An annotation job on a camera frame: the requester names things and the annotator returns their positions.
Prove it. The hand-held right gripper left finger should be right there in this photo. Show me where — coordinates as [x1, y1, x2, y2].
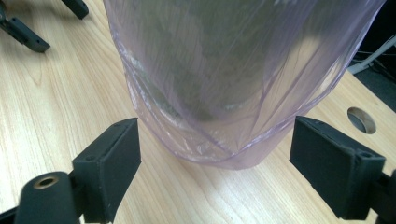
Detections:
[71, 117, 142, 224]

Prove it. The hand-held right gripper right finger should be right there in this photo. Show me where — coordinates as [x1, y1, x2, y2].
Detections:
[289, 115, 387, 221]

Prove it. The translucent purple plastic bag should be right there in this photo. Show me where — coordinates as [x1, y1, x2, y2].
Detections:
[102, 0, 388, 172]

